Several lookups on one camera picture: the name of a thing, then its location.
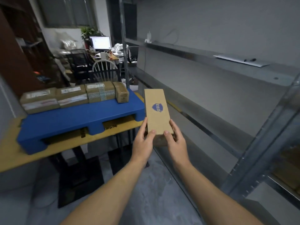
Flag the person's right hand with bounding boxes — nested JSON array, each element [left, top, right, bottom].
[[164, 119, 189, 166]]

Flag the person's left hand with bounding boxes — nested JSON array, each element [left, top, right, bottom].
[[132, 117, 156, 165]]

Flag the long cardboard box blue logo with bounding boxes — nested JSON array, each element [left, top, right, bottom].
[[144, 89, 174, 147]]

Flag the person's left forearm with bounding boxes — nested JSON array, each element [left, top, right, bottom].
[[60, 159, 149, 225]]

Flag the person's right forearm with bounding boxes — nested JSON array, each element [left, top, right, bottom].
[[175, 159, 264, 225]]

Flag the small cardboard box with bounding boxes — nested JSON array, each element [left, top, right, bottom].
[[112, 82, 130, 103]]

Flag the cardboard parcel striped tape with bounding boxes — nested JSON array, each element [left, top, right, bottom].
[[85, 81, 116, 104]]

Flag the blue plastic pallet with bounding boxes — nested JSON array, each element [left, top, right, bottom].
[[16, 89, 146, 155]]

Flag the grey metal shelving rack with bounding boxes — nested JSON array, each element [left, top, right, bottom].
[[118, 0, 300, 223]]

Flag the white wooden spindle chair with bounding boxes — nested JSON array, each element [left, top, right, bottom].
[[92, 59, 119, 83]]

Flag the flat cardboard parcel white label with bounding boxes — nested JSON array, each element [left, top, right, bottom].
[[55, 85, 89, 108]]

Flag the cluttered wooden desk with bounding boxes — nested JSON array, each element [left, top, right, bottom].
[[90, 50, 125, 68]]

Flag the wooden table black legs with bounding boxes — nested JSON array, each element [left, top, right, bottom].
[[0, 92, 150, 208]]

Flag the black mesh office chair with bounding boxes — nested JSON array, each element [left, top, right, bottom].
[[66, 49, 94, 80]]

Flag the flat white panel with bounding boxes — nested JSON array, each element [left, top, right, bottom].
[[213, 55, 270, 68]]

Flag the computer monitor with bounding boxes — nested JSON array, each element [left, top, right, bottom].
[[90, 36, 112, 51]]

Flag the taped cardboard parcel white label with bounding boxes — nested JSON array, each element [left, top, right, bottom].
[[20, 88, 60, 114]]

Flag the green potted plant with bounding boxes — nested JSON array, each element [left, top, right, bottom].
[[81, 27, 103, 48]]

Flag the dark brown wooden cabinet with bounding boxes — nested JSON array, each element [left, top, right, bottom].
[[0, 0, 62, 97]]

